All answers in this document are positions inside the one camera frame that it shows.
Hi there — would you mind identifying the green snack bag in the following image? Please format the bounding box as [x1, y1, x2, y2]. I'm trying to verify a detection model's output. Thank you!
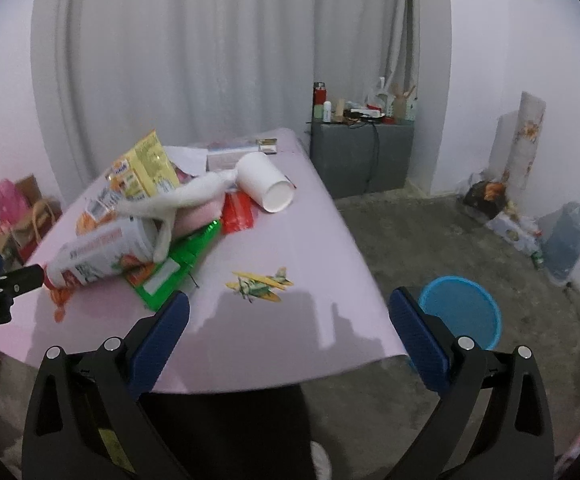
[124, 220, 221, 312]

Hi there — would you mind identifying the white orange drink bottle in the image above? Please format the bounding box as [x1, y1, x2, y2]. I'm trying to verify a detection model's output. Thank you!
[44, 217, 157, 289]

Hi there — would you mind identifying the pink snack bag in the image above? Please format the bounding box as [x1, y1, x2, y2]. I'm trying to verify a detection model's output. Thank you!
[173, 196, 225, 240]

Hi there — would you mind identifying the red snack wrapper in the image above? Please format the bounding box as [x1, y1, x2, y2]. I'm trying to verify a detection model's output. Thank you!
[221, 190, 256, 235]

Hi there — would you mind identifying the yellow snack bag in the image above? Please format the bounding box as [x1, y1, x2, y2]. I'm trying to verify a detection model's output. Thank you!
[108, 130, 179, 200]

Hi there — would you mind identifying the white paper cup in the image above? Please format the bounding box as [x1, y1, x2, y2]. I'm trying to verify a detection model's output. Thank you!
[235, 152, 294, 214]

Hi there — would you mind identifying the blue plastic trash basket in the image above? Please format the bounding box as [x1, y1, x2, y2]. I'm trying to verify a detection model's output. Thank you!
[418, 275, 503, 350]

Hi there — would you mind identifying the cardboard box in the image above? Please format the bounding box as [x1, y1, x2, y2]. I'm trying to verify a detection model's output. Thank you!
[0, 174, 43, 266]

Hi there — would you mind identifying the pink plastic bag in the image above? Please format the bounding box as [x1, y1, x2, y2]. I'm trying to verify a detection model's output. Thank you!
[0, 179, 29, 226]

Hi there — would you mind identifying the white printed box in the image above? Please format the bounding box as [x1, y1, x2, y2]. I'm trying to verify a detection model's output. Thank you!
[485, 211, 540, 256]

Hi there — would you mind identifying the black orange bag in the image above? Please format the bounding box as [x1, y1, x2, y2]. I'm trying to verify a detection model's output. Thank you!
[464, 181, 507, 220]

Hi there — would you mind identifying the blue water jug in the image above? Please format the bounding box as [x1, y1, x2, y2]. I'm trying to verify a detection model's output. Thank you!
[542, 202, 580, 283]

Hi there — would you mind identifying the grey cabinet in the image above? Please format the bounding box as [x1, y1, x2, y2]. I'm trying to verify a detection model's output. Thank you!
[309, 122, 413, 200]

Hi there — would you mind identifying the small white box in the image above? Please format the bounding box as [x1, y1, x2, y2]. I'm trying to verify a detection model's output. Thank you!
[255, 138, 278, 155]

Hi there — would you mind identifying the rolled floral paper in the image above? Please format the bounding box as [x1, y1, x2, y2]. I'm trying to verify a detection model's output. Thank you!
[488, 91, 546, 200]

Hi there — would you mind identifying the white small bottle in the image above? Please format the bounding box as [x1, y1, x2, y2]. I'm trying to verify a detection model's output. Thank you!
[321, 101, 332, 122]

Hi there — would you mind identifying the red thermos bottle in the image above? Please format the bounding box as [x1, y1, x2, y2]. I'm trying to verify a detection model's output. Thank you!
[313, 81, 327, 120]

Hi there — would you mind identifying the white curtain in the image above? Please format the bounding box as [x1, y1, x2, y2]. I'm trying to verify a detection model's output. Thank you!
[30, 0, 454, 201]

